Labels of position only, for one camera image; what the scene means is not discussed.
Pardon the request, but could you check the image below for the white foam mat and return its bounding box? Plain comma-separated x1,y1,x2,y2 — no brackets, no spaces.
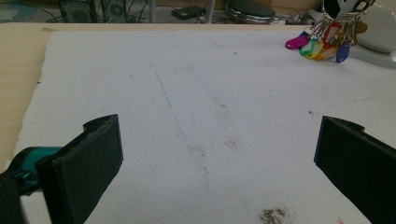
12,29,396,224

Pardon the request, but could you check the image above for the white bowl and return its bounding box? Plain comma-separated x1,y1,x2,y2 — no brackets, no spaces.
356,2,396,54

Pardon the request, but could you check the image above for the white pole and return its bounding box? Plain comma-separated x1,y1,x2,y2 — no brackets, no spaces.
203,0,217,25

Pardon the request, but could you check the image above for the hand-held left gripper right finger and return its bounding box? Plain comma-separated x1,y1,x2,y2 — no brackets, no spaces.
313,115,396,224

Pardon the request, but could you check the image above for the large black computer tower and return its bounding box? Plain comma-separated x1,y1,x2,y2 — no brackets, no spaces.
58,0,95,24

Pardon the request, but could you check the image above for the black round stool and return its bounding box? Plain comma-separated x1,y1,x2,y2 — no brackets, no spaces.
224,0,277,25

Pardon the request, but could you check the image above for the slim black computer tower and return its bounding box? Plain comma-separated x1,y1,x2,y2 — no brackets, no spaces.
100,0,129,23

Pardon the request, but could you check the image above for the tangle of floor cables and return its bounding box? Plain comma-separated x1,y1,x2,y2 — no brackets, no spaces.
124,0,150,23

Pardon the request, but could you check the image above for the key bunch with coloured tags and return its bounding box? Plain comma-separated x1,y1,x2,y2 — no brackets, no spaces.
284,10,369,64

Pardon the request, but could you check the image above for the flat black device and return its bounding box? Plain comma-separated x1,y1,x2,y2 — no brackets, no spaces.
171,5,207,21

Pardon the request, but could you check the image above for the white table leg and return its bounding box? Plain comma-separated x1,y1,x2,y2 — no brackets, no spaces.
148,0,158,24

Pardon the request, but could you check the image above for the wooden cabinet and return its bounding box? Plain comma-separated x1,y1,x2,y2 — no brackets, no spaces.
270,0,323,10

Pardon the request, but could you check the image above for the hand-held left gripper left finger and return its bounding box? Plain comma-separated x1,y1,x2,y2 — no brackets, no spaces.
35,113,124,224

